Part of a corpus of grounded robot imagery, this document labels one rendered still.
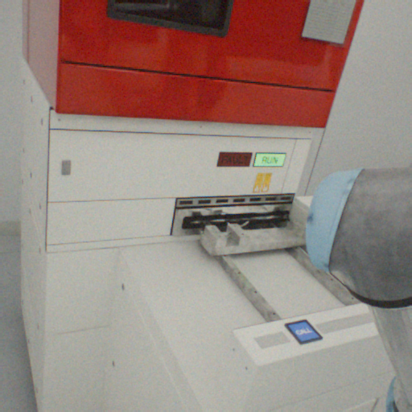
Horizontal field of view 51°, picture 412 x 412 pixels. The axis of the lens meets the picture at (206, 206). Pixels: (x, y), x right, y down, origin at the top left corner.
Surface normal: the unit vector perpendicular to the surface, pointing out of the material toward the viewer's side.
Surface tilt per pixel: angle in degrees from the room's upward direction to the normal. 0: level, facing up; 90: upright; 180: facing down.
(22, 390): 0
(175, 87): 90
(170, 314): 0
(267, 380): 90
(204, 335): 0
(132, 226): 90
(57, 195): 90
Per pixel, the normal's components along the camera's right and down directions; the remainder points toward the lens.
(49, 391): 0.43, 0.46
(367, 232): -0.66, 0.11
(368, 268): -0.50, 0.67
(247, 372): -0.88, 0.04
